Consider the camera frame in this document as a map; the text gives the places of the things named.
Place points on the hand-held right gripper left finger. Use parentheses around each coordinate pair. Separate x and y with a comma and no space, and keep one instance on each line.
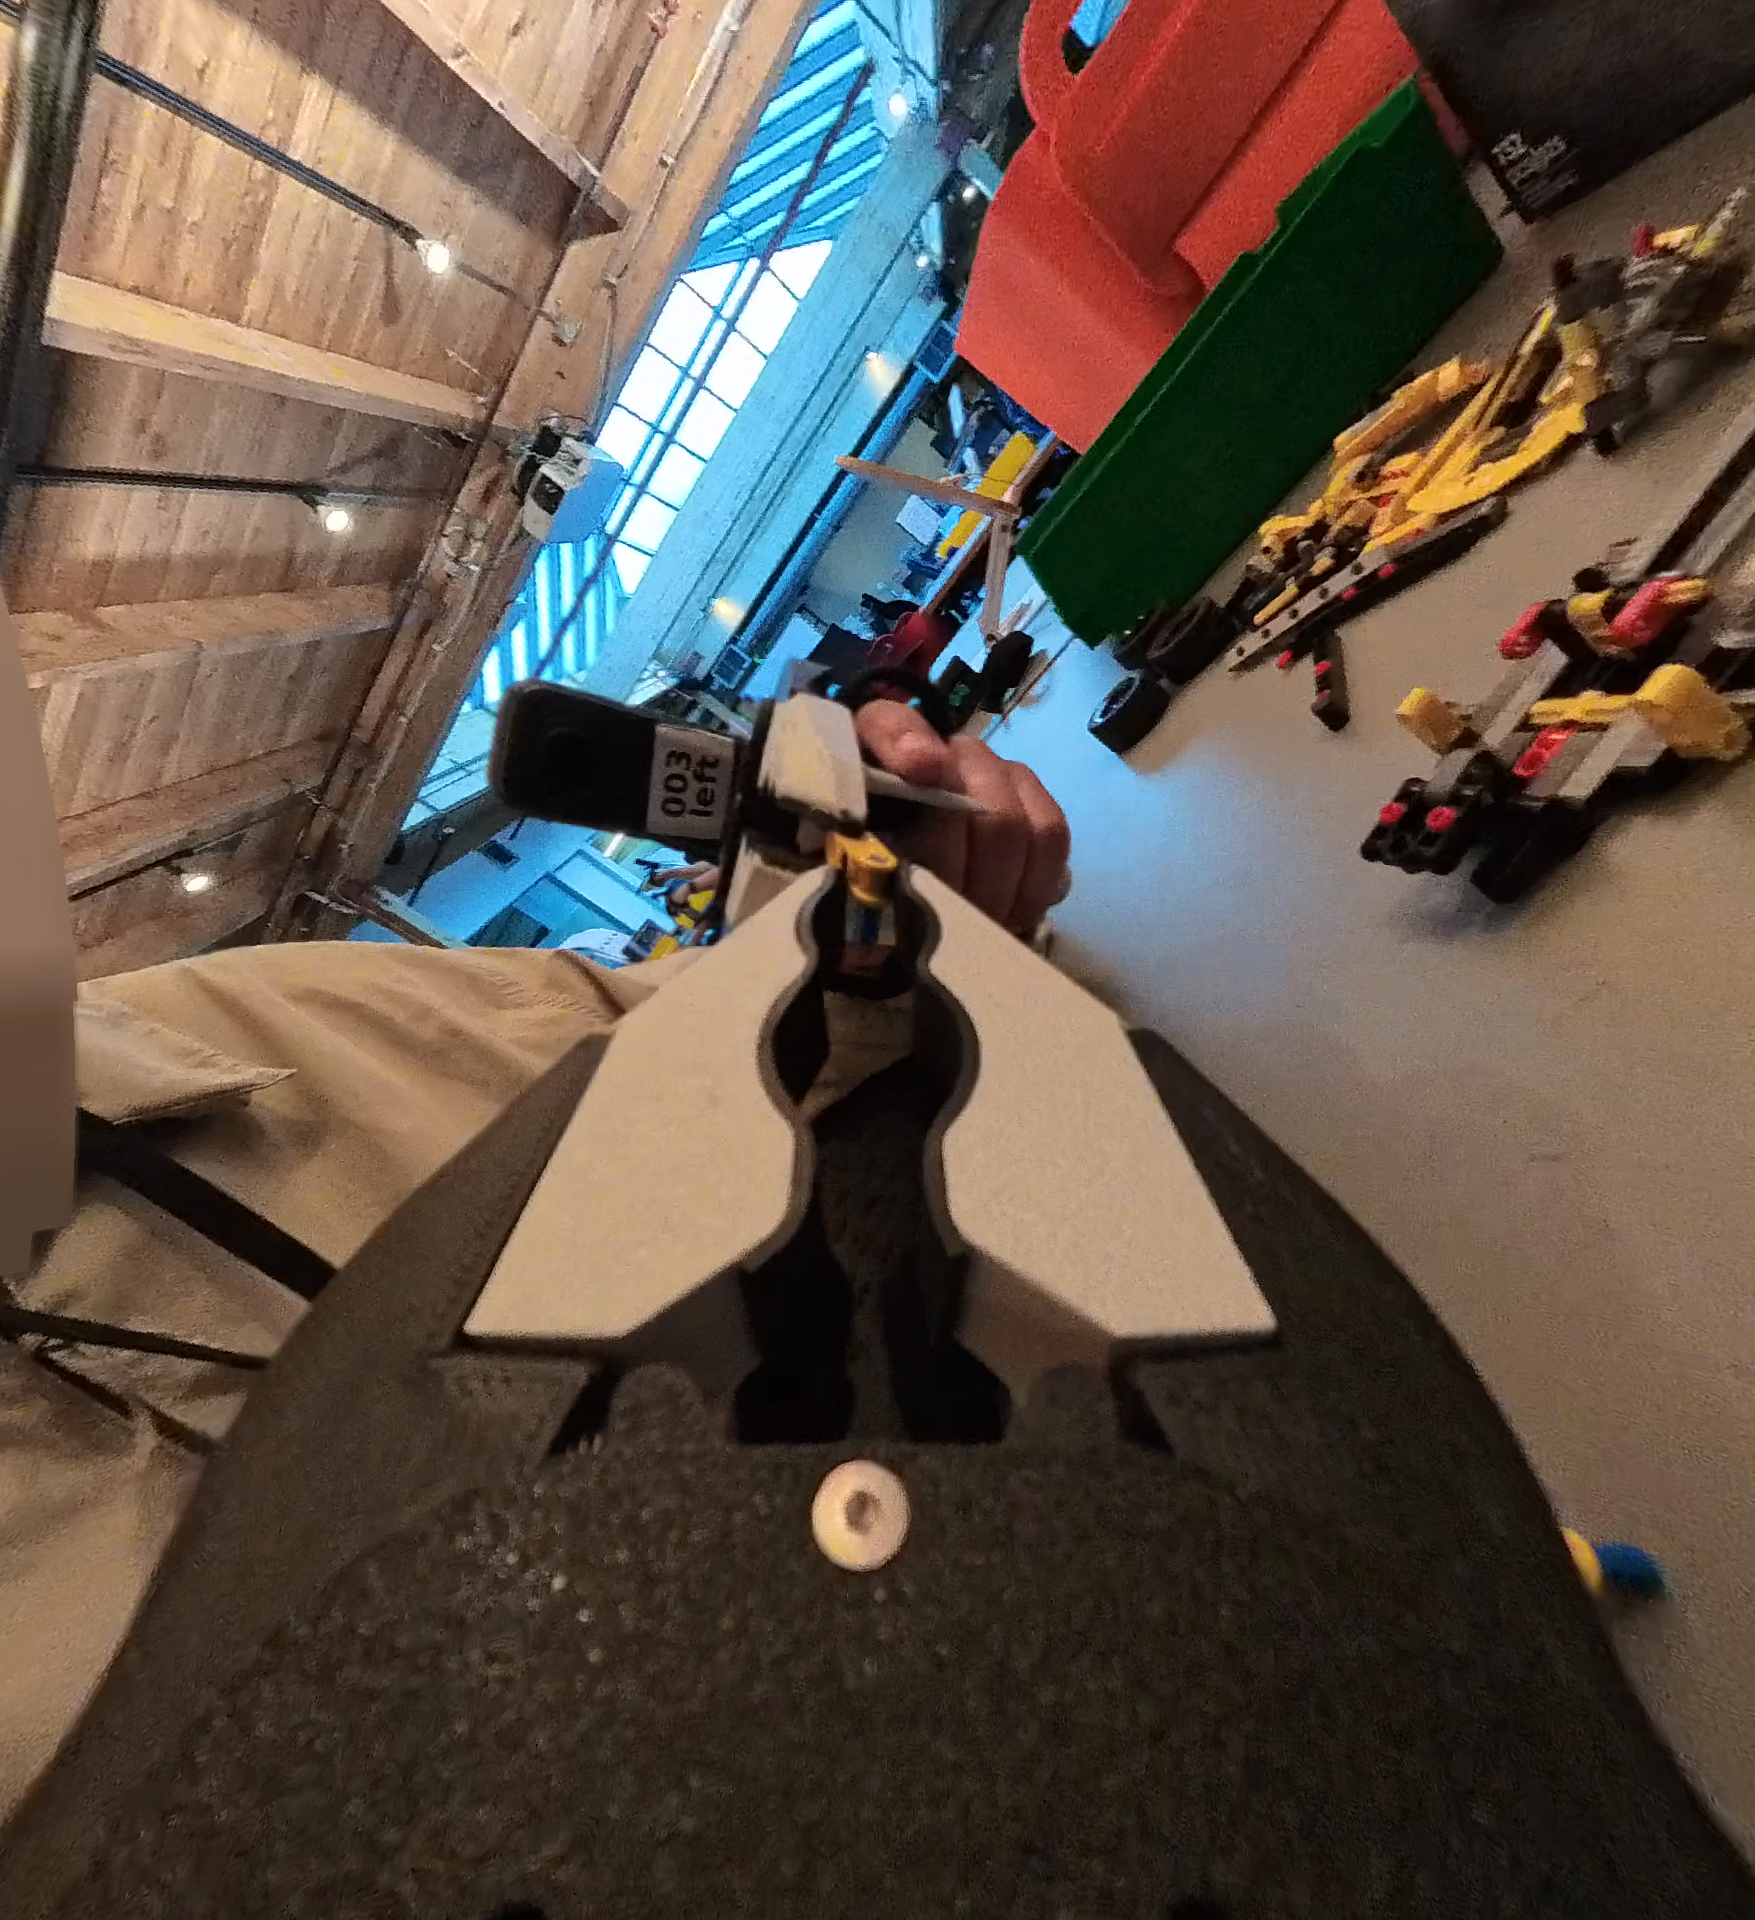
(638,1184)

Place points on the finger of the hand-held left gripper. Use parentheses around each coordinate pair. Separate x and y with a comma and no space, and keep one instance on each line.
(810,765)
(915,800)

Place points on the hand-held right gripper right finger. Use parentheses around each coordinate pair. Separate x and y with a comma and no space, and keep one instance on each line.
(1103,1200)

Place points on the small grey connector piece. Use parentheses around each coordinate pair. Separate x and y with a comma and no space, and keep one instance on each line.
(873,923)

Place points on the black grey brick chassis assembly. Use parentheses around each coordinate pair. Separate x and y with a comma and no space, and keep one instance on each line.
(1567,751)

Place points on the grey yellow brick chunk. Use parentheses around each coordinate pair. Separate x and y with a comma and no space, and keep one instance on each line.
(1657,316)

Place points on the person's left hand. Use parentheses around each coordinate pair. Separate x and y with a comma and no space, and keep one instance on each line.
(997,839)

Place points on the red office chair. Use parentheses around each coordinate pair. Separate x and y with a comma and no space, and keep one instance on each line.
(910,637)

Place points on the black toy wheel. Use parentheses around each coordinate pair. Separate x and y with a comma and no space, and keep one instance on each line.
(1171,637)
(1130,710)

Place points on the ceiling spot light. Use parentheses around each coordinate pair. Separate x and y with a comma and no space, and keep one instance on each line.
(334,516)
(435,252)
(194,880)

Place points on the black beam with red pin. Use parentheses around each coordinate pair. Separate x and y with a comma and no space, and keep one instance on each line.
(1328,683)

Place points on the red plastic storage box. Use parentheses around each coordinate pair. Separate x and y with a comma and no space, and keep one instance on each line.
(1088,316)

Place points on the green plastic storage box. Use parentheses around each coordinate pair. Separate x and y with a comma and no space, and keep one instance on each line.
(1268,406)

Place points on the yellow brick panel assembly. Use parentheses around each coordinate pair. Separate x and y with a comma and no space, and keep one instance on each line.
(1433,451)

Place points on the pile of loose brick pieces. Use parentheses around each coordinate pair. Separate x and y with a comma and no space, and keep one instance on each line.
(1626,1572)

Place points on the black metal pole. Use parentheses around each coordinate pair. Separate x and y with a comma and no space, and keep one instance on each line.
(37,224)

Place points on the dark toy car set box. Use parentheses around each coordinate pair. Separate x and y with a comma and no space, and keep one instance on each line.
(1567,76)

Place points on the white ceiling camera unit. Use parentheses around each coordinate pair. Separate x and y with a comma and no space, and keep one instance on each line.
(555,481)

